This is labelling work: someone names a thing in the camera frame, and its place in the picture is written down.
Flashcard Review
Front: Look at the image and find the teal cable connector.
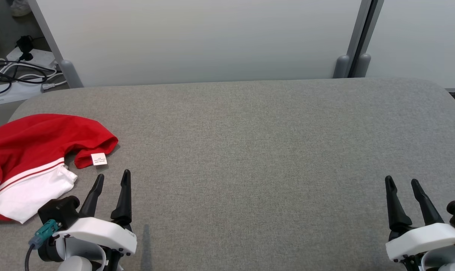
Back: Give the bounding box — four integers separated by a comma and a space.
28, 219, 62, 250

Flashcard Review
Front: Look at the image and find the red white basketball jersey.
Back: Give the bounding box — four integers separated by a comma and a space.
0, 114, 119, 224

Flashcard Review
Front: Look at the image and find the white shoe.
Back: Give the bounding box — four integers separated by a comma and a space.
10, 0, 33, 17

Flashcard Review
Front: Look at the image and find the wide white partition panel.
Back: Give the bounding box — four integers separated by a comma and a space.
35, 0, 363, 88

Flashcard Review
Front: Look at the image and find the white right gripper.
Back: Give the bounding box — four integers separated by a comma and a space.
385, 175, 455, 271

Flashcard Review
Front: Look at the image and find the white power strip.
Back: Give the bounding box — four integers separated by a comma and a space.
6, 47, 58, 69
0, 77, 44, 105

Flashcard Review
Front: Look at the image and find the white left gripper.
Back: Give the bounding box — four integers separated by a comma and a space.
53, 169, 137, 271

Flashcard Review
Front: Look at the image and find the black power adapter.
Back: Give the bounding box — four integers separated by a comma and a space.
16, 35, 35, 61

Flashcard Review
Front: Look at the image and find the narrow white partition panel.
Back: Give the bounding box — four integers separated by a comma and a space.
365, 0, 455, 91

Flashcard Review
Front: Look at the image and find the black power cable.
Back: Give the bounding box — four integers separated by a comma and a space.
0, 60, 58, 95

